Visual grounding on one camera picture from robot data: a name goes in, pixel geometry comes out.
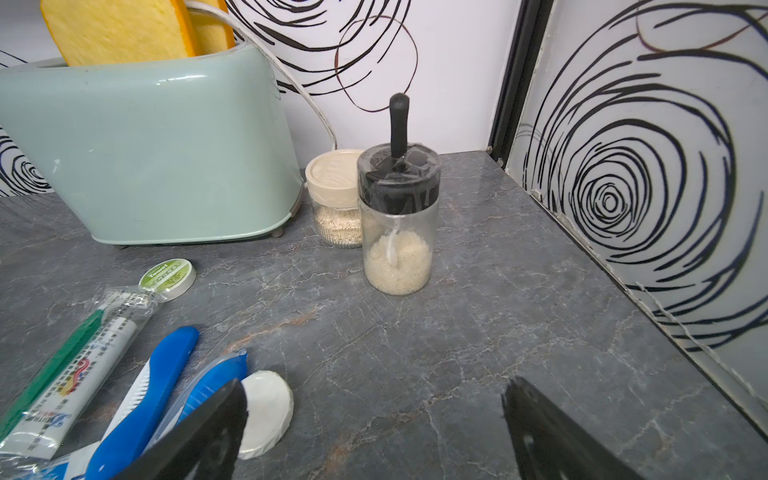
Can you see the black-cap glass bottle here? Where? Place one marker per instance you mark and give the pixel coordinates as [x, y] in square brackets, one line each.
[399, 192]

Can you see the yellow toast slice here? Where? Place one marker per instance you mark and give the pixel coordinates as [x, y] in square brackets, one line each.
[212, 35]
[118, 32]

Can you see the beige round jar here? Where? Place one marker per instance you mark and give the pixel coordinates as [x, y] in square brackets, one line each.
[332, 184]

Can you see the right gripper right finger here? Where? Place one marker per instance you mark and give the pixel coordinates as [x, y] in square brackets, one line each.
[548, 444]

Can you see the front yellow toast slice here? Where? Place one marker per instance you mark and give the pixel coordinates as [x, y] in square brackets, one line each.
[118, 32]

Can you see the back yellow toast slice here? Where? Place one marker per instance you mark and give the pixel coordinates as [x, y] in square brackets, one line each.
[212, 35]

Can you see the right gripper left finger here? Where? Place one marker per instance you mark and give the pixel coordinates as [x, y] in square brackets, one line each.
[204, 445]

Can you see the mint green toaster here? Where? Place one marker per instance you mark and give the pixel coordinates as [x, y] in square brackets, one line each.
[195, 150]

